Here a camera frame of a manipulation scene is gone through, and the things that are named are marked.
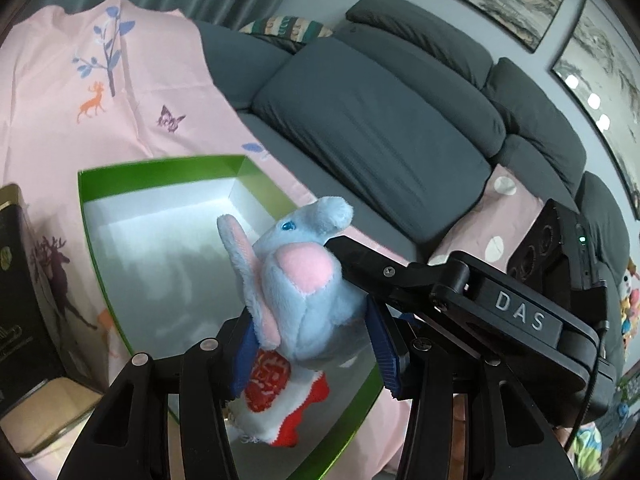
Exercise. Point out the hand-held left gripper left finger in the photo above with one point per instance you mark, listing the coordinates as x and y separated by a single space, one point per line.
244 360

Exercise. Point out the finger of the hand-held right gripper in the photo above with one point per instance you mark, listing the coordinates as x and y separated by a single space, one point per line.
380 265

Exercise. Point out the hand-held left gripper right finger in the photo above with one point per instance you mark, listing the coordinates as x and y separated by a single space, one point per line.
384 360

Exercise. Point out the red and white knitted sock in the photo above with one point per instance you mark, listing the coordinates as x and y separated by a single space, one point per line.
270 385

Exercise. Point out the blue elephant plush toy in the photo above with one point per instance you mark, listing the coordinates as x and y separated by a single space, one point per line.
305 310

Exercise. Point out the green cardboard box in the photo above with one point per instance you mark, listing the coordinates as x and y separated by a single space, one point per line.
165 260

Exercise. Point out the pink polka dot pillow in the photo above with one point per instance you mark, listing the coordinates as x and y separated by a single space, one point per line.
480 230

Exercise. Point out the pile of colourful plush toys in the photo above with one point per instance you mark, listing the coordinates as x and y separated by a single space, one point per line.
629 305

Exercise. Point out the grey sofa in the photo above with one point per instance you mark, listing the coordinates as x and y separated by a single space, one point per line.
375 135

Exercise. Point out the black tin box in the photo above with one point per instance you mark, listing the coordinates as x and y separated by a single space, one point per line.
30 310

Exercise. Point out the striped patterned cushion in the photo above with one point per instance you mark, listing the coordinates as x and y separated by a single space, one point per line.
287 30

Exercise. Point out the pink printed sheet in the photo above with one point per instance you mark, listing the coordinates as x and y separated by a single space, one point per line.
150 85

